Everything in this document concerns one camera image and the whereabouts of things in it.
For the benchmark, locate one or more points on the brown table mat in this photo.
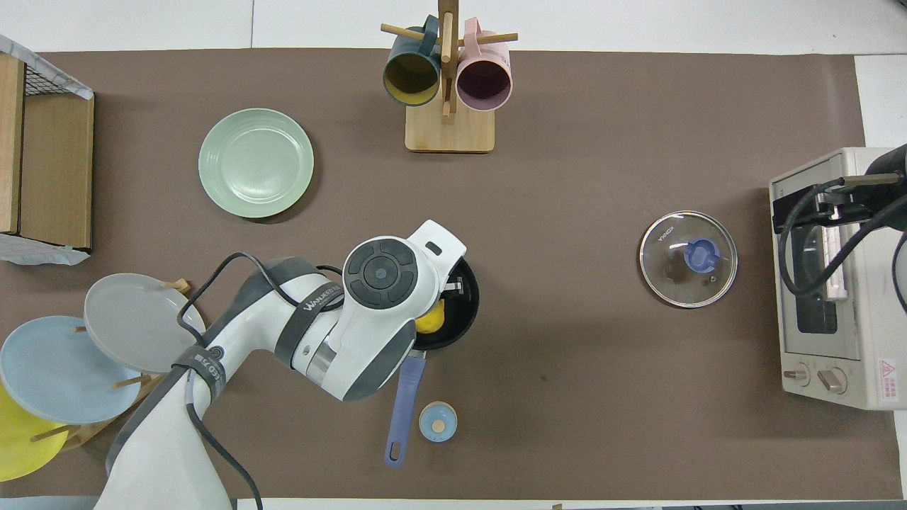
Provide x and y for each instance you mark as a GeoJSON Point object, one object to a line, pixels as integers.
{"type": "Point", "coordinates": [602, 177]}

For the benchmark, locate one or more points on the light green plate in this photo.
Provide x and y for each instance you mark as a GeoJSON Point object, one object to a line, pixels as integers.
{"type": "Point", "coordinates": [255, 163]}

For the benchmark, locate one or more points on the beige toaster oven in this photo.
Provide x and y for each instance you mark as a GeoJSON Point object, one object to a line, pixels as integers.
{"type": "Point", "coordinates": [879, 319]}

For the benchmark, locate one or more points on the light blue plate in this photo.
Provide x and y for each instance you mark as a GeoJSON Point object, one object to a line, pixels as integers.
{"type": "Point", "coordinates": [57, 372]}

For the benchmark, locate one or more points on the yellow potato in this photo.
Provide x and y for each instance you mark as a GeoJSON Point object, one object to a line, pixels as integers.
{"type": "Point", "coordinates": [430, 320]}

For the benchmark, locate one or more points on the grey plate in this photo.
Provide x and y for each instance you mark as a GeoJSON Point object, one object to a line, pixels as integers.
{"type": "Point", "coordinates": [134, 319]}

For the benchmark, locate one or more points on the glass lid blue knob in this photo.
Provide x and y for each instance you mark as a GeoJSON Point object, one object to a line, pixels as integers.
{"type": "Point", "coordinates": [666, 276]}

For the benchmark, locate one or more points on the pink mug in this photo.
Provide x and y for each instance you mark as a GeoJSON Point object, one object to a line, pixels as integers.
{"type": "Point", "coordinates": [484, 81]}

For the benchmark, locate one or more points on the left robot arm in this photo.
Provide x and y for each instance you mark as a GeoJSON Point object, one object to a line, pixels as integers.
{"type": "Point", "coordinates": [368, 319]}

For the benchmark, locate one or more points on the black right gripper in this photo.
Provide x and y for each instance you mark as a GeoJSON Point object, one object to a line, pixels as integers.
{"type": "Point", "coordinates": [850, 198]}

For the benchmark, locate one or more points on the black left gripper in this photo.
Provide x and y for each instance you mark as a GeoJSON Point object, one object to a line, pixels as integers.
{"type": "Point", "coordinates": [454, 287]}

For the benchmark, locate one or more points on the white crumpled plastic sheet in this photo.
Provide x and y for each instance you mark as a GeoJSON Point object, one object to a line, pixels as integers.
{"type": "Point", "coordinates": [35, 253]}

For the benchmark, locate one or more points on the wooden mug tree stand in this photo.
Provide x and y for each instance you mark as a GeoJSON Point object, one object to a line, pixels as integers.
{"type": "Point", "coordinates": [450, 131]}

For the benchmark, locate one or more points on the wooden shelf box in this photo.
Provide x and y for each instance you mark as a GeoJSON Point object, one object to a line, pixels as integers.
{"type": "Point", "coordinates": [57, 142]}

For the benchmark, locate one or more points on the dark green mug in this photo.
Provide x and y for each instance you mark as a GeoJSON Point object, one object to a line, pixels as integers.
{"type": "Point", "coordinates": [411, 74]}

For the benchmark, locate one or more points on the toaster oven knob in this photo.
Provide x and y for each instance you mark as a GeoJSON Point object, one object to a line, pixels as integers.
{"type": "Point", "coordinates": [831, 380]}
{"type": "Point", "coordinates": [796, 373]}

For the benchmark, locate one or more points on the yellow plate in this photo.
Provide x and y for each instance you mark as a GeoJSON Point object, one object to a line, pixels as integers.
{"type": "Point", "coordinates": [21, 446]}

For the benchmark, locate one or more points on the wooden plate rack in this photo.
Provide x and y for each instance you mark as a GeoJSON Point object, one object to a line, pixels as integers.
{"type": "Point", "coordinates": [88, 432]}

